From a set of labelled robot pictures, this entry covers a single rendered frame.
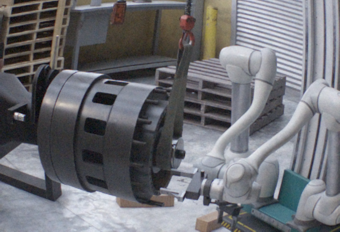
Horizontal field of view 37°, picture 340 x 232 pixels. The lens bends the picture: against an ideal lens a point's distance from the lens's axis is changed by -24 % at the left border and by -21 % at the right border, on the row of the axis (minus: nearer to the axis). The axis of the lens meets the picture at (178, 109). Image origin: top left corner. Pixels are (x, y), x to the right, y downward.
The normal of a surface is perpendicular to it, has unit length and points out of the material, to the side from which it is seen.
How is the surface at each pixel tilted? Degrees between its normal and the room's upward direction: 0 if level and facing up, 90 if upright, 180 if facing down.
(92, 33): 90
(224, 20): 90
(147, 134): 57
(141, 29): 90
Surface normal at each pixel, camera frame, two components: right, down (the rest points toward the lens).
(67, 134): -0.26, -0.04
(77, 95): -0.11, -0.63
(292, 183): -0.86, 0.05
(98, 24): 0.72, 0.23
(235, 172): -0.27, -0.34
